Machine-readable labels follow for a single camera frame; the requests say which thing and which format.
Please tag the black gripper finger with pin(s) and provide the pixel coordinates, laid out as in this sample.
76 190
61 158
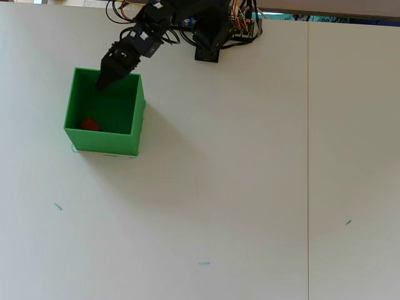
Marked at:
117 76
107 70

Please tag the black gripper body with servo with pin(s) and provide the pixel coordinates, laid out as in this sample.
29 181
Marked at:
140 45

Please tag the red block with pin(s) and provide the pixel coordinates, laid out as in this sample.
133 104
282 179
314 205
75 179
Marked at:
90 124

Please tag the blue controller circuit board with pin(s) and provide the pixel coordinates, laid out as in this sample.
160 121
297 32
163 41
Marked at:
187 22

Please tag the green circuit board with connectors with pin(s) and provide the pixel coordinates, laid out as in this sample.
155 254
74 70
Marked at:
242 26

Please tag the green plastic bin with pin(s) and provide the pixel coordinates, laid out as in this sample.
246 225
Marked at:
103 137

